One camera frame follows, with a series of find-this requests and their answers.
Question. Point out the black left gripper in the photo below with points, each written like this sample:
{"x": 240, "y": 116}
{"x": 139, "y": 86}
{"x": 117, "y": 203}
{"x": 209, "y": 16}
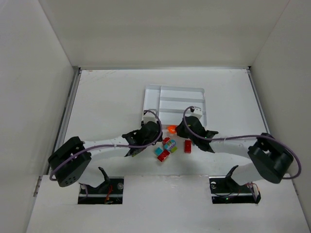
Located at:
{"x": 132, "y": 143}

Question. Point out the white divided sorting tray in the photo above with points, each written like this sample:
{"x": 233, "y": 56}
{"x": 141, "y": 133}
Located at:
{"x": 169, "y": 102}

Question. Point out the orange curved lego piece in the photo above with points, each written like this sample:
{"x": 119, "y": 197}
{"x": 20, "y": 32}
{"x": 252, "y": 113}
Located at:
{"x": 172, "y": 129}

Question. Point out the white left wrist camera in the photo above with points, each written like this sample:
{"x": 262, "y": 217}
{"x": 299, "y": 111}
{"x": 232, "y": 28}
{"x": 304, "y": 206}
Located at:
{"x": 149, "y": 115}

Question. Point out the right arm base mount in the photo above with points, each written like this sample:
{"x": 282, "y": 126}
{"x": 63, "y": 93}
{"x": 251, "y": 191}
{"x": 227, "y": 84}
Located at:
{"x": 224, "y": 190}

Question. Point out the red sloped lego brick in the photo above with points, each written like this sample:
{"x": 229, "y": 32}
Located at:
{"x": 165, "y": 140}

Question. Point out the red 2x4 lego brick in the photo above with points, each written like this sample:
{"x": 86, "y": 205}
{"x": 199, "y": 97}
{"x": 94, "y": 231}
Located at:
{"x": 163, "y": 156}

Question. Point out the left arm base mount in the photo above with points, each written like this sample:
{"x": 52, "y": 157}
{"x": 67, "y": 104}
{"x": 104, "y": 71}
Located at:
{"x": 108, "y": 192}

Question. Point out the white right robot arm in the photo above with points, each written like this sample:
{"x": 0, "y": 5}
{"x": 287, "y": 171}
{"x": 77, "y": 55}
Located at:
{"x": 269, "y": 160}

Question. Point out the cyan small lego brick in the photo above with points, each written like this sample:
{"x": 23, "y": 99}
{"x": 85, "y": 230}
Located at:
{"x": 158, "y": 151}

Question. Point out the colorful monster lego figure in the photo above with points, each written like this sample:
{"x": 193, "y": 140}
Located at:
{"x": 170, "y": 146}

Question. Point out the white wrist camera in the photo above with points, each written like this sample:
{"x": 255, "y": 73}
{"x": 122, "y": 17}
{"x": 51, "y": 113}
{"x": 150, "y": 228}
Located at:
{"x": 196, "y": 112}
{"x": 149, "y": 115}

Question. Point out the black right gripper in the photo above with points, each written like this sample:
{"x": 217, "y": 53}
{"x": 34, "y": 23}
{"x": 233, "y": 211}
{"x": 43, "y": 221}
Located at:
{"x": 209, "y": 140}

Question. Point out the red long lego brick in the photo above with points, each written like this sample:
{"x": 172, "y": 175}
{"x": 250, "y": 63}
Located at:
{"x": 187, "y": 146}

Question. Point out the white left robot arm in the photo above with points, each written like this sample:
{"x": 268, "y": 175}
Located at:
{"x": 70, "y": 162}

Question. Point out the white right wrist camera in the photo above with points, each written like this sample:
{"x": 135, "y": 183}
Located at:
{"x": 196, "y": 112}

